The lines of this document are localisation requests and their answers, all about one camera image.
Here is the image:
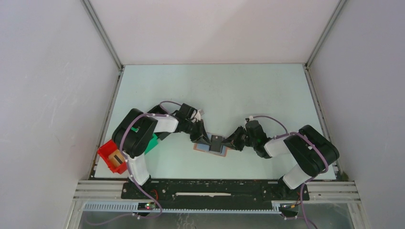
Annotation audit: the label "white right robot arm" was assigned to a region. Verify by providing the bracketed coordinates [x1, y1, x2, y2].
[222, 118, 340, 199]

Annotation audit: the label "aluminium frame rail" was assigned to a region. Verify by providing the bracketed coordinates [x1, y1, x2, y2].
[74, 179, 360, 213]

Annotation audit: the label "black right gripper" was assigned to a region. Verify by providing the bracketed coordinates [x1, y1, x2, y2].
[221, 125, 256, 151]

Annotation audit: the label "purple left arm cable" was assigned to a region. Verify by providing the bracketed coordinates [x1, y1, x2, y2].
[84, 101, 182, 226]

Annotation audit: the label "tan leather card holder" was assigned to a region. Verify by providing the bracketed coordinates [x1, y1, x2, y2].
[193, 133, 228, 157]

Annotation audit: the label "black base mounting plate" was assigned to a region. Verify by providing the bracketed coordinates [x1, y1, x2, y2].
[121, 178, 309, 210]

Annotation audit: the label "green plastic bin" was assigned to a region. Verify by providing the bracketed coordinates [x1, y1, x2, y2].
[128, 127, 158, 157]

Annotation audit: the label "black credit card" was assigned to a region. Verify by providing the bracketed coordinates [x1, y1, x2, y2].
[209, 135, 224, 153]

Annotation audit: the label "red plastic bin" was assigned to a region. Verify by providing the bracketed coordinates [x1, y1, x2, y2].
[97, 140, 127, 174]

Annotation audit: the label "orange cards in red bin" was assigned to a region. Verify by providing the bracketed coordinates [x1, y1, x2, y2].
[108, 149, 125, 167]

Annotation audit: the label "black plastic bin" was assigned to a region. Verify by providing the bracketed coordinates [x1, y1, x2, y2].
[148, 104, 167, 115]

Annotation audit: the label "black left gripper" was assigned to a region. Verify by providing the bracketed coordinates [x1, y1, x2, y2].
[183, 119, 211, 146]

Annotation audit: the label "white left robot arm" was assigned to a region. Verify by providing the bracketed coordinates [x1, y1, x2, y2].
[112, 103, 211, 199]

